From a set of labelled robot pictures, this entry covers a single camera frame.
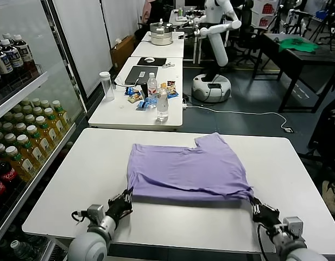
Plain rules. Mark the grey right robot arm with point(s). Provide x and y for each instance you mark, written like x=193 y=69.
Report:
x=300 y=253

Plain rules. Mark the water bottle red label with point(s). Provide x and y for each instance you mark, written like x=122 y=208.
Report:
x=153 y=87

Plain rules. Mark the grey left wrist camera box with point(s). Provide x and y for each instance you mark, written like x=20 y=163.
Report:
x=96 y=213

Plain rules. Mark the dark snack packet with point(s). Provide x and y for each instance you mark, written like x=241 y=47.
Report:
x=171 y=83

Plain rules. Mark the white power strip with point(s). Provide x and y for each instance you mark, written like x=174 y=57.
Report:
x=184 y=103

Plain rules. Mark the glass door drinks cooler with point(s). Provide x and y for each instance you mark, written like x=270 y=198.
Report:
x=75 y=81

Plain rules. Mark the metal steamer pot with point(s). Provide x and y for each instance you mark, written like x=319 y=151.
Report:
x=161 y=36

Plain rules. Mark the grey laptop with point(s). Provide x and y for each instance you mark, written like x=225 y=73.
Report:
x=134 y=73

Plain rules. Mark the orange snack packet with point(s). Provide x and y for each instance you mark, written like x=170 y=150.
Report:
x=163 y=85

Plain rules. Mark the purple t-shirt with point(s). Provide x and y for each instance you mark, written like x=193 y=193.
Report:
x=183 y=174

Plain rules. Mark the white power adapter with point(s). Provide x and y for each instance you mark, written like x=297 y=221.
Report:
x=288 y=130

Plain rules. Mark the brown cardboard box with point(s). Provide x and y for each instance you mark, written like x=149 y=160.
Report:
x=121 y=53

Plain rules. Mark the clear jar white lid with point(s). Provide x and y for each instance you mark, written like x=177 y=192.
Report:
x=107 y=87

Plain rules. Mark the white computer mouse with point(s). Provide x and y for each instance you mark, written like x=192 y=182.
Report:
x=148 y=60

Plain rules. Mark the white cooler shelf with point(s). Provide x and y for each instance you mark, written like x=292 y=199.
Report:
x=20 y=93

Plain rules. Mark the black mouse pad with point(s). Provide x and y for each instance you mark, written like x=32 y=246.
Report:
x=159 y=61

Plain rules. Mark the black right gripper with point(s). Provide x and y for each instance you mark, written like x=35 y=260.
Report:
x=267 y=216

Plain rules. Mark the small green bottle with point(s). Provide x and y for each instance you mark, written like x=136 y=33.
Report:
x=180 y=12

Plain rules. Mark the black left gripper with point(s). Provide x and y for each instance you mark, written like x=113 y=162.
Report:
x=118 y=208

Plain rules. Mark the clear plastic water bottle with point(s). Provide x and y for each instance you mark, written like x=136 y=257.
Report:
x=162 y=108

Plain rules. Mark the beige snack packet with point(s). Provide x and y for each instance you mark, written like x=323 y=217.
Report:
x=134 y=98

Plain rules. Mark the blue storage bins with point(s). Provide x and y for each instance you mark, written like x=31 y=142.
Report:
x=320 y=15

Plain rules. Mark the dark tea bottle white cap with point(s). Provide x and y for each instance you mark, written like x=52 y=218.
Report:
x=7 y=36
x=26 y=54
x=13 y=61
x=1 y=65

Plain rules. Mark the tan sneaker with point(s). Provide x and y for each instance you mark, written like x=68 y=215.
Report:
x=332 y=198

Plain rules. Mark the white cluttered table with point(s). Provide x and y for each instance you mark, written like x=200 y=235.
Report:
x=174 y=20

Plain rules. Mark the person in pink top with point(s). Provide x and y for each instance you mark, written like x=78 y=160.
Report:
x=147 y=9

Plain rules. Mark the white shelf red boxes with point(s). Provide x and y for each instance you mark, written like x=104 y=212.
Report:
x=265 y=11

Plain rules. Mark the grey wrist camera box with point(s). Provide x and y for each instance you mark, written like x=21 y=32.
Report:
x=96 y=213
x=293 y=225

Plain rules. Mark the water bottle white cap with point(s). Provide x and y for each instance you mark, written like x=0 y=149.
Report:
x=19 y=250

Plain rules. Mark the green cloth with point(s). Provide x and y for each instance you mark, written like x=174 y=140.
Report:
x=297 y=45

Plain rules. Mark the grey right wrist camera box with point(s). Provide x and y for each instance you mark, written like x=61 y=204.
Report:
x=293 y=225

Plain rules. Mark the black office chair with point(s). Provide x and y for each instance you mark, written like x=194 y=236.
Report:
x=247 y=16
x=327 y=122

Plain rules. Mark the white rectangular table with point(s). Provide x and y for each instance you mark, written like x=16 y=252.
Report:
x=115 y=114
x=176 y=40
x=161 y=50

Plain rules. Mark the small metal clip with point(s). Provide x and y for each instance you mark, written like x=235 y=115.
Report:
x=168 y=65

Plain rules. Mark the white humanoid robot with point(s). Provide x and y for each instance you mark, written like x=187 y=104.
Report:
x=218 y=49

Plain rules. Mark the black table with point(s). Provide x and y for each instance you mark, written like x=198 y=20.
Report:
x=305 y=58

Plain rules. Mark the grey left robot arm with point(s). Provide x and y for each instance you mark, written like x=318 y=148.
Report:
x=88 y=247

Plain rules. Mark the blue snack packet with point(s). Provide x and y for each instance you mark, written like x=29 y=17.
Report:
x=151 y=102
x=173 y=94
x=130 y=91
x=142 y=106

